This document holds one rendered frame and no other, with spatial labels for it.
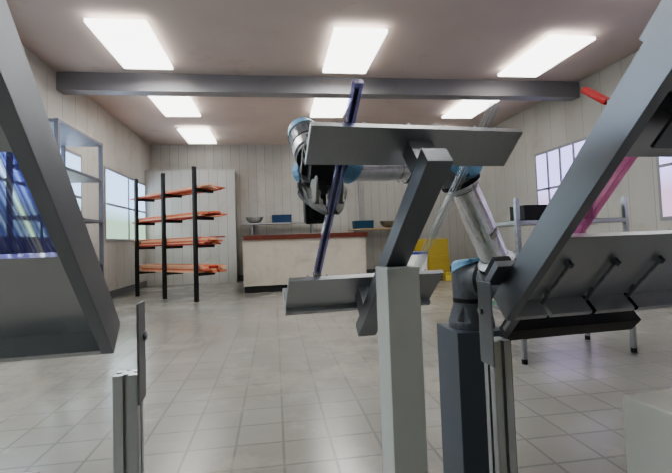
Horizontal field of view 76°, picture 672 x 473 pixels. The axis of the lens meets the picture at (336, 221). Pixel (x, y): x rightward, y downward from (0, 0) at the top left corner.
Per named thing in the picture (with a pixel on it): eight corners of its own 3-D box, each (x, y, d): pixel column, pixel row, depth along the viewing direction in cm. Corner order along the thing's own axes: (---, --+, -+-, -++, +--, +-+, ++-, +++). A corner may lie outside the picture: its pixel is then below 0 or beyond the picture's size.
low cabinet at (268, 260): (345, 276, 1039) (344, 234, 1043) (369, 287, 777) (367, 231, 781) (251, 280, 1007) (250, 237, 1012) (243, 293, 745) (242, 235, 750)
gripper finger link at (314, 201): (312, 188, 72) (307, 165, 79) (309, 219, 75) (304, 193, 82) (331, 189, 72) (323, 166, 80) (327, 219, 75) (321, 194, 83)
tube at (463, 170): (401, 296, 101) (400, 292, 101) (407, 296, 101) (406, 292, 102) (492, 106, 65) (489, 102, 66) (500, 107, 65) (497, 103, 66)
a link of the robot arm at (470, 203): (500, 283, 147) (435, 139, 134) (541, 286, 135) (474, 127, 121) (481, 305, 141) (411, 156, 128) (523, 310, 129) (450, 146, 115)
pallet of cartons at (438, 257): (401, 283, 825) (399, 239, 829) (382, 277, 964) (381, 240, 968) (453, 280, 841) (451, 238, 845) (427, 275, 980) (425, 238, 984)
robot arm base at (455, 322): (441, 323, 153) (440, 295, 154) (482, 320, 155) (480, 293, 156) (459, 332, 138) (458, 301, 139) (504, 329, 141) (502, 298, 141)
